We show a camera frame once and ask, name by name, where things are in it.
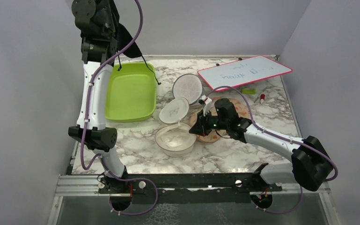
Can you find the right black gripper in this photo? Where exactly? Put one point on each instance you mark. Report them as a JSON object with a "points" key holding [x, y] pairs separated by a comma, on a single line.
{"points": [[200, 127]]}

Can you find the black bra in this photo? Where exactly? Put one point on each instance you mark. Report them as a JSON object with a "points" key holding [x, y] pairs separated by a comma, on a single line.
{"points": [[127, 45]]}

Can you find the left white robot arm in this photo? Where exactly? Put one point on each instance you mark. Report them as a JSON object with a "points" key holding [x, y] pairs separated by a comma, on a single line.
{"points": [[90, 129]]}

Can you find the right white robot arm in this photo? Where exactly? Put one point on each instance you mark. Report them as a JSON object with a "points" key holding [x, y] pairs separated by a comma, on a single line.
{"points": [[308, 166]]}

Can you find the floral fabric pouch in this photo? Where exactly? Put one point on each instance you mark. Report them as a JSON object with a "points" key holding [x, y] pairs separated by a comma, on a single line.
{"points": [[214, 136]]}

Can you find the green eraser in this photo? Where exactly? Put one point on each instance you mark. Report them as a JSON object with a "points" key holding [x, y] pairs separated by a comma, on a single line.
{"points": [[248, 91]]}

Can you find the red capped marker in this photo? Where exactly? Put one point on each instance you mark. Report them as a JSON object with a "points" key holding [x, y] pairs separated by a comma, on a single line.
{"points": [[260, 99]]}

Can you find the pink framed whiteboard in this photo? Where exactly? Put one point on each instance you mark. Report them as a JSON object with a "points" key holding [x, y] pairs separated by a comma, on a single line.
{"points": [[241, 72]]}

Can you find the green plastic tray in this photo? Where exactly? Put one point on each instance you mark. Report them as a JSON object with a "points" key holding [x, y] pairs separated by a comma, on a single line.
{"points": [[131, 94]]}

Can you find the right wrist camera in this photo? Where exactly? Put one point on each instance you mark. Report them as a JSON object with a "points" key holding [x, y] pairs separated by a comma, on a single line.
{"points": [[206, 102]]}

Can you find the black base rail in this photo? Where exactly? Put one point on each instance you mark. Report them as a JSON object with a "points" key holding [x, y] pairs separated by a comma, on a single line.
{"points": [[185, 188]]}

